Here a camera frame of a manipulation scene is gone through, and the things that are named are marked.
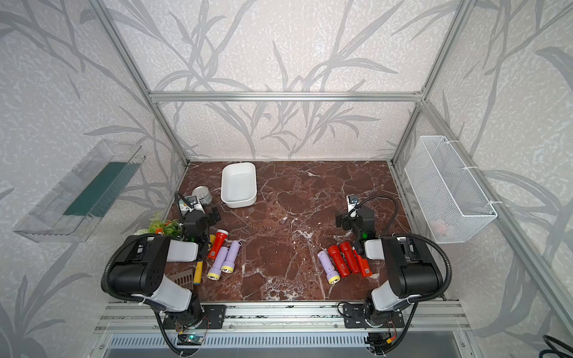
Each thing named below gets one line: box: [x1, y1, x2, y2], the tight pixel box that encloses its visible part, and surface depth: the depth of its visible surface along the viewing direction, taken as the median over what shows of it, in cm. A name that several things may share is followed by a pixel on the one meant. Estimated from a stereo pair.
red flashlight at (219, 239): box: [207, 228, 230, 260], surface depth 91 cm
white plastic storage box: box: [220, 161, 258, 209], surface depth 109 cm
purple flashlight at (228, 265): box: [220, 240, 243, 274], surface depth 86 cm
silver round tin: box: [192, 185, 213, 206], surface depth 104 cm
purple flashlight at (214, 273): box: [206, 246, 229, 281], surface depth 84 cm
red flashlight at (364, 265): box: [356, 254, 373, 278], surface depth 84 cm
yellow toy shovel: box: [193, 234, 216, 286], surface depth 84 cm
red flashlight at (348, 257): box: [340, 240, 357, 275], surface depth 86 cm
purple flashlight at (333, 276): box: [317, 249, 341, 285], surface depth 83 cm
